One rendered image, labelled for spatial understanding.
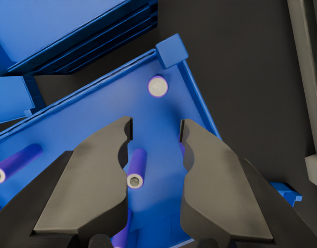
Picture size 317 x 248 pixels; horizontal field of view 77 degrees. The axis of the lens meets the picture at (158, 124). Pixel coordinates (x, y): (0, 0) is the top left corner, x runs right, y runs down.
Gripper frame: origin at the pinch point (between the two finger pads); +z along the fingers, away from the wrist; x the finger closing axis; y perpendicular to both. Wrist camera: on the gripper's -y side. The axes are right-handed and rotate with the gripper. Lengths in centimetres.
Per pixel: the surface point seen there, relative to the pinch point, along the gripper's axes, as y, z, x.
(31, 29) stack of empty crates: -2.2, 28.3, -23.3
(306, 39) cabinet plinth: -1, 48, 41
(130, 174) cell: 7.4, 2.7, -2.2
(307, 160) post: 35, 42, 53
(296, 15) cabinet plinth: -7, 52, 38
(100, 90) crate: 2.1, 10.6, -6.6
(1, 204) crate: 17.6, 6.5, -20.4
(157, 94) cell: 0.0, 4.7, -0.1
